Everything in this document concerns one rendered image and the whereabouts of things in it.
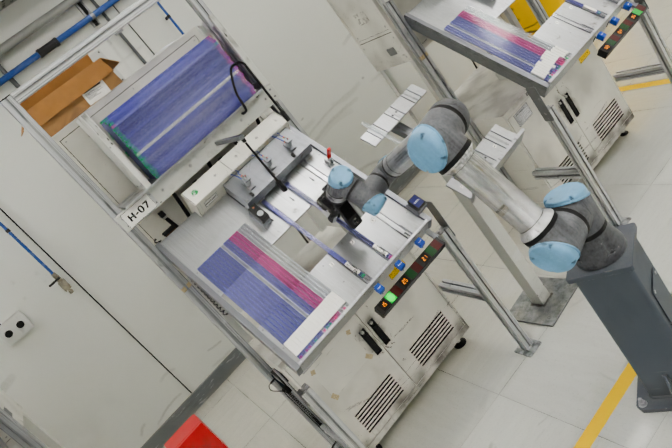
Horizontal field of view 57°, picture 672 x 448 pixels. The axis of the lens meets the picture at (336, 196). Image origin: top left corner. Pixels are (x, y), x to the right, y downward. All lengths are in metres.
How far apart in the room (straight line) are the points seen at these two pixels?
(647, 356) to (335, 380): 1.09
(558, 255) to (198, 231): 1.27
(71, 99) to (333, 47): 2.19
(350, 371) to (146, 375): 1.75
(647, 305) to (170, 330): 2.77
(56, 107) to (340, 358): 1.44
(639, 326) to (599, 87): 1.62
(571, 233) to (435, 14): 1.46
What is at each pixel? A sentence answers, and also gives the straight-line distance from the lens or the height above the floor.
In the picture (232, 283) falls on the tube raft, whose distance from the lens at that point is 2.15.
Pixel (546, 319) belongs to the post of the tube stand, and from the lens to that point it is 2.65.
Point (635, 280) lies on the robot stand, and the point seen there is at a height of 0.49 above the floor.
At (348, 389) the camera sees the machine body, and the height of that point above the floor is 0.33.
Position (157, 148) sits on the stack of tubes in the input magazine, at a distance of 2.26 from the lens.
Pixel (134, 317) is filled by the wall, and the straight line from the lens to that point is 3.84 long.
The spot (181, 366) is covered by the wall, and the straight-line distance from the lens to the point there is 3.97.
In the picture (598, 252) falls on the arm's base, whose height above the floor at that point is 0.60.
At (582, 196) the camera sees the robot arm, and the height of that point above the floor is 0.76.
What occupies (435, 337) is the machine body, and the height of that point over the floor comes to 0.17.
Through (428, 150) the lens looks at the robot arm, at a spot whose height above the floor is 1.12.
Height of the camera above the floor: 1.66
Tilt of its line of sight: 18 degrees down
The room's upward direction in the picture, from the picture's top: 39 degrees counter-clockwise
